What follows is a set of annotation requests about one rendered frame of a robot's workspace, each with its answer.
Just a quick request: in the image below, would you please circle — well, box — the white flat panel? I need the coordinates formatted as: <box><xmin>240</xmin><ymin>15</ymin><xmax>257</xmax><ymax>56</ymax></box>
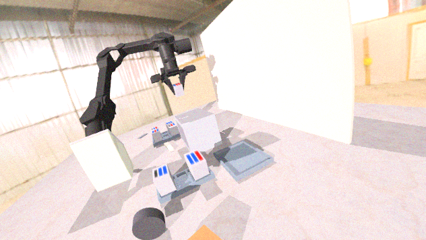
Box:
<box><xmin>200</xmin><ymin>0</ymin><xmax>355</xmax><ymax>144</ymax></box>

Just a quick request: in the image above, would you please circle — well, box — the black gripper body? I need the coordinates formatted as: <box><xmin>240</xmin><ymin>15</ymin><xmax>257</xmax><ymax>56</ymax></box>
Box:
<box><xmin>150</xmin><ymin>55</ymin><xmax>196</xmax><ymax>84</ymax></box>

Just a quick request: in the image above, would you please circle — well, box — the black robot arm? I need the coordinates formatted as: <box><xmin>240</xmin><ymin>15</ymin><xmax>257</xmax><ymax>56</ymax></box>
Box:
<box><xmin>80</xmin><ymin>32</ymin><xmax>192</xmax><ymax>137</ymax></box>

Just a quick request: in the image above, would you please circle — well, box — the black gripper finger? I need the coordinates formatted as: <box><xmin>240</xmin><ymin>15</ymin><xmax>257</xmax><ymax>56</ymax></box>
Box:
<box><xmin>179</xmin><ymin>74</ymin><xmax>188</xmax><ymax>90</ymax></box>
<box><xmin>161</xmin><ymin>78</ymin><xmax>175</xmax><ymax>95</ymax></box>

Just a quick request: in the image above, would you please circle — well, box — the grey cylinder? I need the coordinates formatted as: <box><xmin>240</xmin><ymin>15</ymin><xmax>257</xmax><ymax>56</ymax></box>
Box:
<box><xmin>132</xmin><ymin>207</ymin><xmax>166</xmax><ymax>240</ymax></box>

